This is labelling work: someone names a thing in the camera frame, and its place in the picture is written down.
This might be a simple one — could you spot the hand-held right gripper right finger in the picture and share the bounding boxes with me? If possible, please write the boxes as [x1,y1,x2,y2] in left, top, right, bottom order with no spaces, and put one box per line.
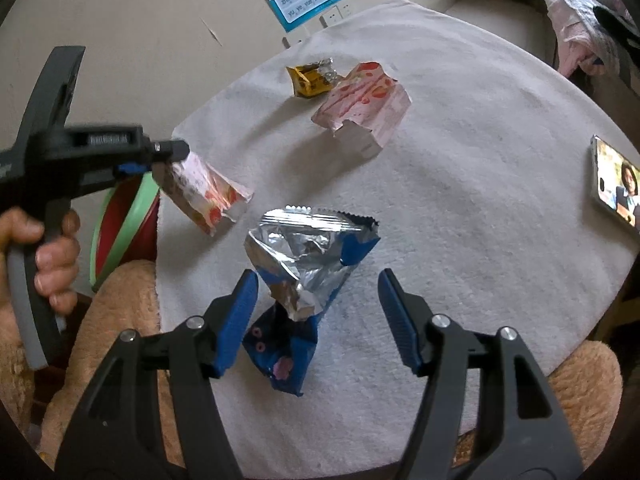
[376,268,585,480]

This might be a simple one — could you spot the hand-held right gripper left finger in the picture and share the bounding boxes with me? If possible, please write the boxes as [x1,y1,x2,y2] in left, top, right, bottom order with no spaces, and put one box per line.
[52,269,260,480]

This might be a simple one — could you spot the pink snack wrapper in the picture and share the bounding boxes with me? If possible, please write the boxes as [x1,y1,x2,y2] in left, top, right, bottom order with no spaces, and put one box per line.
[152,152,255,237]

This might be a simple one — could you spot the green bin with red inside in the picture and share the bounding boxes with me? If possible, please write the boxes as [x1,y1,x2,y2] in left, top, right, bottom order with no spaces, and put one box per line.
[89,170,162,293]

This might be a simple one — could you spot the blue foil snack bag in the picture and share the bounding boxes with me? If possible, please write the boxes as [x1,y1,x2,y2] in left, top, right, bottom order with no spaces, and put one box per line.
[242,205,381,397]

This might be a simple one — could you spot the person's left hand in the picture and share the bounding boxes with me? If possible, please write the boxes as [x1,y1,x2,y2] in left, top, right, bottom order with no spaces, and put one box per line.
[0,208,81,317]

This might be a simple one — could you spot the beige plush cushion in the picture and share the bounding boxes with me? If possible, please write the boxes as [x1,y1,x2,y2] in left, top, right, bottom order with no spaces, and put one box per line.
[0,260,623,480]

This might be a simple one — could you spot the white table cloth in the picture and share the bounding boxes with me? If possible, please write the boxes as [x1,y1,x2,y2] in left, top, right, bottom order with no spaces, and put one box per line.
[152,0,640,478]

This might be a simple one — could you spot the gold foil wrapper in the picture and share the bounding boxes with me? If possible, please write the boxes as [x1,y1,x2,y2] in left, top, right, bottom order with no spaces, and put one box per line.
[285,57,337,99]

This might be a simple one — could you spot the pink and red carton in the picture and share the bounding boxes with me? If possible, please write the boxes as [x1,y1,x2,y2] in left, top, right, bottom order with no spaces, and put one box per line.
[311,61,412,159]

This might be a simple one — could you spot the smartphone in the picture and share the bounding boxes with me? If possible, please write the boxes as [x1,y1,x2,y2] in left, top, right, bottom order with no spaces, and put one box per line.
[589,135,640,233]

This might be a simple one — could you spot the plaid blanket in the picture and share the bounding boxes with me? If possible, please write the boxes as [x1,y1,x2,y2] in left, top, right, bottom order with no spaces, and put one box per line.
[537,0,618,78]

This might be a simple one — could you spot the black garment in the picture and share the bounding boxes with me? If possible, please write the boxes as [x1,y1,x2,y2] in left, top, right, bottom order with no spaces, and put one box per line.
[592,4,640,53]

